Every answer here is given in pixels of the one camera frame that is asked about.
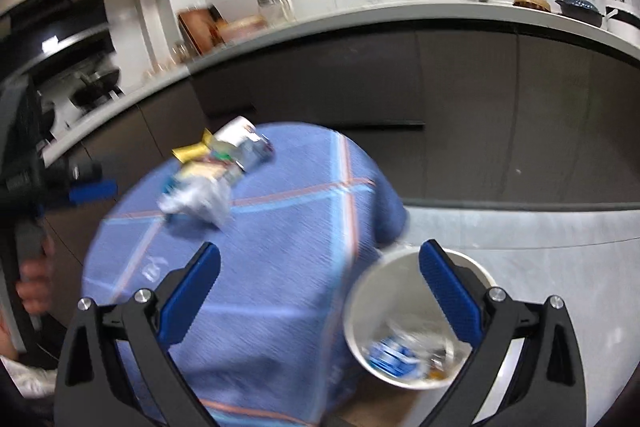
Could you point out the white trash bin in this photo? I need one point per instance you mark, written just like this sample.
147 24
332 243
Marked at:
391 298

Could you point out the white paper cup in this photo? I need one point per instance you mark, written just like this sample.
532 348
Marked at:
240 142

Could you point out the blue plaid tablecloth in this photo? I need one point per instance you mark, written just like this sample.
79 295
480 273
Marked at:
267 348

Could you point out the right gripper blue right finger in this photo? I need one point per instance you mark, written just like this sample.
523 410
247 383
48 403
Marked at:
485 324

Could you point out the wooden cutting board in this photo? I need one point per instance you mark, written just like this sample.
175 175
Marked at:
200 28

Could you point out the dark base cabinets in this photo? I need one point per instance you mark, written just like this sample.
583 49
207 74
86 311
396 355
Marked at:
455 113

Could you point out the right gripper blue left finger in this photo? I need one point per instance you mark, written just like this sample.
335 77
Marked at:
156 320

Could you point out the person's left hand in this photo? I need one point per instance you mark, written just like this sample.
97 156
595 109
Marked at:
35 286

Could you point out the red white medicine box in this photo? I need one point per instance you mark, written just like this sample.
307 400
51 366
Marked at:
210 173

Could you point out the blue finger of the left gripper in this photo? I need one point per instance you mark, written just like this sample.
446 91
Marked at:
81 194

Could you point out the white kitchen countertop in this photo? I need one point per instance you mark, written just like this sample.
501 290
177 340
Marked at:
353 14

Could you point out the blue white packet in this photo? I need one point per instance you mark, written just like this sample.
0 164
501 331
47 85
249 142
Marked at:
395 359

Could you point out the crumpled white tissue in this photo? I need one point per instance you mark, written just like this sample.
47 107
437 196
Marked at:
205 199

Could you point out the yellow snack wrapper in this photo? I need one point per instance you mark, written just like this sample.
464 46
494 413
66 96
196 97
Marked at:
198 150

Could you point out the dark blue pot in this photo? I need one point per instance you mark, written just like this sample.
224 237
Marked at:
582 10

